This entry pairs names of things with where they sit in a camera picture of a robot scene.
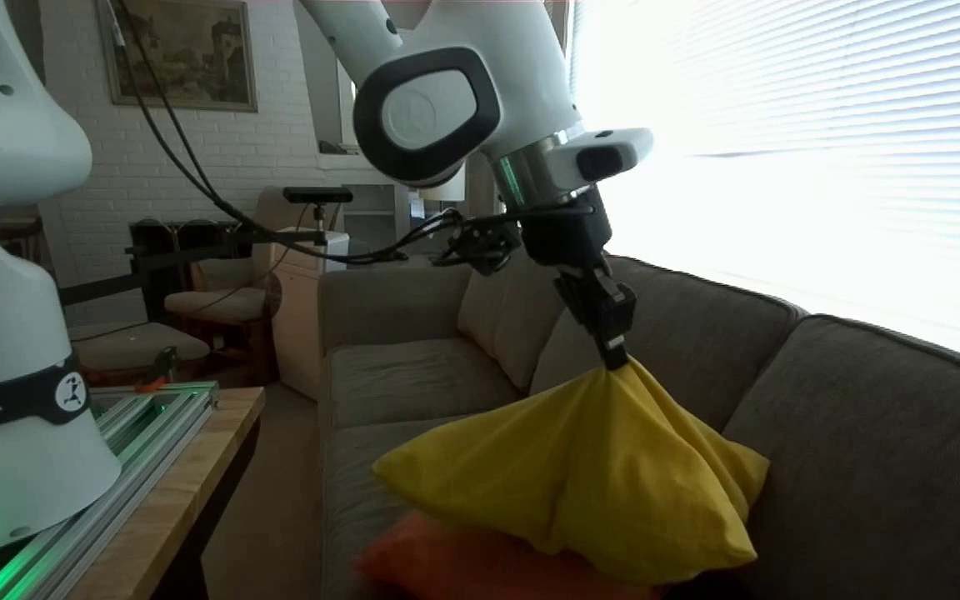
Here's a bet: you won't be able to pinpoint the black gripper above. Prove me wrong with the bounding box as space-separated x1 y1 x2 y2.
518 191 637 369

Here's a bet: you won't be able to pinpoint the yellow pillow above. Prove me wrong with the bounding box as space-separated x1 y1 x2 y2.
373 359 771 584

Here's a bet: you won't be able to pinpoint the orange pillow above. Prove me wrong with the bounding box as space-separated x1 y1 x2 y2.
358 511 649 600

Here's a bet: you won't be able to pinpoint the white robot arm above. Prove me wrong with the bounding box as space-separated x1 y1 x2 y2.
0 0 653 546

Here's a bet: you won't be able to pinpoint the grey fabric sofa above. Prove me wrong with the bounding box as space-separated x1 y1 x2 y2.
318 258 960 600

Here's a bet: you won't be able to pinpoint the white window blinds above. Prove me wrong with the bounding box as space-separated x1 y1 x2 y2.
573 0 960 350

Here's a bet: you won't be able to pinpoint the wooden armchair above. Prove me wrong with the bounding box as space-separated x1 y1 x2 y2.
125 217 277 382

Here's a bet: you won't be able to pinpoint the beige footstool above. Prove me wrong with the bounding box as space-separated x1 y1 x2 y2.
77 324 209 382

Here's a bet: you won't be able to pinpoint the wooden table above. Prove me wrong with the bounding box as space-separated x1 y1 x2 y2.
63 387 267 600

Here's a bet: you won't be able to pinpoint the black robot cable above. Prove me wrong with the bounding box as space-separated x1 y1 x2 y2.
107 0 527 276

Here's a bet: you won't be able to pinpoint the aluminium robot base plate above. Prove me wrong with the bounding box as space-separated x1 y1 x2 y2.
0 382 214 600

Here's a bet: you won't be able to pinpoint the framed wall picture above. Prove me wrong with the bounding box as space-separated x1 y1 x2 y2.
93 0 255 112

